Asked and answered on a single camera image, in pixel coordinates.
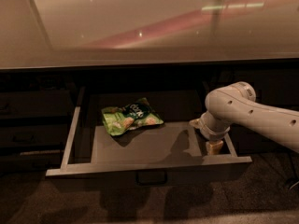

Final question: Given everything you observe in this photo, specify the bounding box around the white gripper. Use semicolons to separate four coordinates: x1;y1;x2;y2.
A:
189;111;231;155

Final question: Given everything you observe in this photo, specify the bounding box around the dark drawer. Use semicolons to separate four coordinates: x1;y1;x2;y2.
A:
0;149;64;173
0;124;68;148
0;91;74;119
46;88;252;190

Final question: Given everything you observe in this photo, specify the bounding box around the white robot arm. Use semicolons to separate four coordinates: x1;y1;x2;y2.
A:
190;81;299;153

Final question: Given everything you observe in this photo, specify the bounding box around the green snack packet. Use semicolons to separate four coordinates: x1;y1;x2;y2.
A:
101;97;164;136

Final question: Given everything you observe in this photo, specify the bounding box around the dark cabinet door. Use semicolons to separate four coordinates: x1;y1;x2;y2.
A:
214;63;299;156

